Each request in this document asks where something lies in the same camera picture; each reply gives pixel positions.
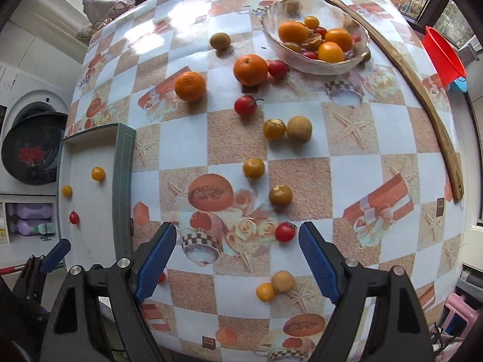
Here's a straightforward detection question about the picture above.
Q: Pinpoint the red plastic basin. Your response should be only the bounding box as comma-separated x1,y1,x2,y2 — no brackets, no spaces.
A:
421,26,468,86

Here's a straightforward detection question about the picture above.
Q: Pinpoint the pink plastic stool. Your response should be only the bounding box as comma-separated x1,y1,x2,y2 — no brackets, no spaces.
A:
443,291,483,343

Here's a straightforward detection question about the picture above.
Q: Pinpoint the green-brown kiwi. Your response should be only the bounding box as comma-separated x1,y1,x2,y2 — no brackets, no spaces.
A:
210,32,232,50

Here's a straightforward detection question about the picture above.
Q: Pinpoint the white washing machine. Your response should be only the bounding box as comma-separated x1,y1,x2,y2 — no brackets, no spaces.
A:
0,61,71,197

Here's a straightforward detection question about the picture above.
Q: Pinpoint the clear glass bowl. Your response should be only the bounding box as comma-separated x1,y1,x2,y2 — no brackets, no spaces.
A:
260,0,371,76

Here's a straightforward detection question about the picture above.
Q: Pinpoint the red cherry tomato with stem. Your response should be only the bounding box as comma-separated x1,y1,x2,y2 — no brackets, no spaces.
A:
234,95,264,117

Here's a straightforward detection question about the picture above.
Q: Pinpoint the brown dried fruit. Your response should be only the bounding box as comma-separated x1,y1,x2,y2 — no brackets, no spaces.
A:
302,32,325,51

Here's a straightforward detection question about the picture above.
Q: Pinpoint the large orange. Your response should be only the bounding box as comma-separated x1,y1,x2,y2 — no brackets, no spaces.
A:
233,54,269,87

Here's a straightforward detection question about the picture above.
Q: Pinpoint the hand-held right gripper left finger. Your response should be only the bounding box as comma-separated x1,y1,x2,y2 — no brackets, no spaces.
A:
40,222,178,362

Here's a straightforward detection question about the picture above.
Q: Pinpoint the long curved wooden strip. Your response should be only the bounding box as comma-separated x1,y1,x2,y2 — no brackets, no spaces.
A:
298,0,464,202

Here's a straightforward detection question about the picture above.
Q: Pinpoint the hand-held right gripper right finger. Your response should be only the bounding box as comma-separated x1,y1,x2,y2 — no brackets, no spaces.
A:
298,221,434,362

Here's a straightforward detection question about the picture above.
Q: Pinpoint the white tray with green rim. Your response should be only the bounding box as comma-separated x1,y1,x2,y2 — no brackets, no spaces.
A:
56,122,137,266

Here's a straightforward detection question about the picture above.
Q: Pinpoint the mandarin orange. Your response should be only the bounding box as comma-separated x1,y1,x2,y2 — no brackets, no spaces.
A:
318,41,345,64
325,28,354,52
174,71,207,103
278,21,309,44

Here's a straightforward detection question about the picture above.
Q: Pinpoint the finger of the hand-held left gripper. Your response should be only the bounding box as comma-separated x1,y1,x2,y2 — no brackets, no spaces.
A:
40,238,72,274

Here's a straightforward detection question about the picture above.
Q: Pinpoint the black pan with red flower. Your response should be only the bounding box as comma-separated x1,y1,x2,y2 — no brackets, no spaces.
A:
1,112,67,186

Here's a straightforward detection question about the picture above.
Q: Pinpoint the purple detergent bottle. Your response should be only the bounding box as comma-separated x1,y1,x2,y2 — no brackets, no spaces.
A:
9,218,57,235
8,203,53,220

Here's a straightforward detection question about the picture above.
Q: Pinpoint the printed checkered tablecloth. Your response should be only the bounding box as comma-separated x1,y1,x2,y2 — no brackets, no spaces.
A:
65,0,464,362

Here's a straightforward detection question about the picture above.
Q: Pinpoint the white cloth bag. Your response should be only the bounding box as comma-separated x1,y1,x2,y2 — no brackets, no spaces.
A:
82,0,149,28

